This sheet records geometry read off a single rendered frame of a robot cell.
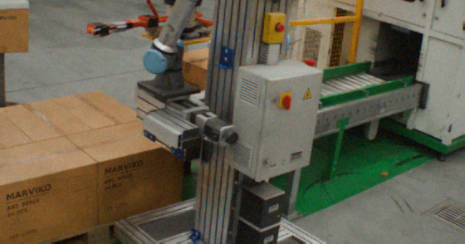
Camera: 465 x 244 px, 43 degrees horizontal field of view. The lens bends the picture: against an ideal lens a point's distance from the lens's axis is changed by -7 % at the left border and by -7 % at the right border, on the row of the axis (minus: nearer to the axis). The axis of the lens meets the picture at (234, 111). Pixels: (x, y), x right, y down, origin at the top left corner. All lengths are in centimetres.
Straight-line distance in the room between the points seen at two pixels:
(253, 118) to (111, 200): 113
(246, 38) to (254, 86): 22
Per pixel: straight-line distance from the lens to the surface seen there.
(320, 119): 426
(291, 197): 402
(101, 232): 357
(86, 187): 337
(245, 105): 273
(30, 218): 328
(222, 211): 309
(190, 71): 372
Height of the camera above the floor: 200
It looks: 20 degrees down
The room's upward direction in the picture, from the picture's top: 6 degrees clockwise
